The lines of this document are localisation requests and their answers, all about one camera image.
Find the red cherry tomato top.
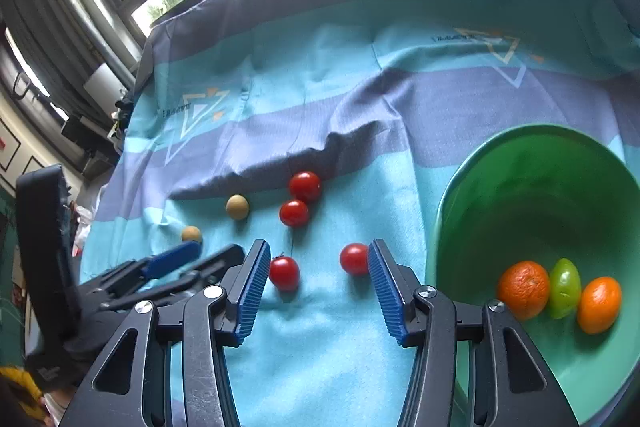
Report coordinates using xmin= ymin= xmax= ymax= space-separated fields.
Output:
xmin=288 ymin=171 xmax=322 ymax=204

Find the tan longan lower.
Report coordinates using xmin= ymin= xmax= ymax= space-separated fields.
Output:
xmin=181 ymin=225 xmax=203 ymax=243

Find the red cherry tomato lower left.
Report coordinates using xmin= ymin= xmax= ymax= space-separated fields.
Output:
xmin=269 ymin=256 xmax=300 ymax=291

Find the tan longan upper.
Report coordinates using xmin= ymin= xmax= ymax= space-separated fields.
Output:
xmin=226 ymin=194 xmax=250 ymax=221

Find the green plastic bowl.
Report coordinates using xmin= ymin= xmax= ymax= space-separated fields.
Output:
xmin=426 ymin=124 xmax=639 ymax=426

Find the red cherry tomato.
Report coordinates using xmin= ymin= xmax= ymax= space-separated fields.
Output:
xmin=340 ymin=243 xmax=369 ymax=277
xmin=288 ymin=171 xmax=322 ymax=204
xmin=279 ymin=199 xmax=310 ymax=228
xmin=269 ymin=256 xmax=300 ymax=291

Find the white cylindrical lamp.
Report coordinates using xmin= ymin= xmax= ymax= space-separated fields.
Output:
xmin=84 ymin=63 xmax=126 ymax=115

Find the orange fruit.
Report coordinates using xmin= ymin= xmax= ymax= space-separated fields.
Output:
xmin=497 ymin=260 xmax=550 ymax=321

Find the green oval tomato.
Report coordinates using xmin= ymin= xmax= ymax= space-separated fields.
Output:
xmin=547 ymin=258 xmax=582 ymax=320

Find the red cherry tomato lower right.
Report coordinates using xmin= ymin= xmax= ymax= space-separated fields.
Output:
xmin=340 ymin=243 xmax=369 ymax=277

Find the orange fruit among tomatoes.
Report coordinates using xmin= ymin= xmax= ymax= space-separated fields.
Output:
xmin=576 ymin=277 xmax=623 ymax=335

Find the tan longan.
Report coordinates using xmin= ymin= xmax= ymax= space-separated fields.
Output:
xmin=226 ymin=194 xmax=250 ymax=221
xmin=181 ymin=225 xmax=203 ymax=243

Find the blue striped tablecloth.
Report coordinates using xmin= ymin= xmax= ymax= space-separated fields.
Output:
xmin=80 ymin=0 xmax=639 ymax=426

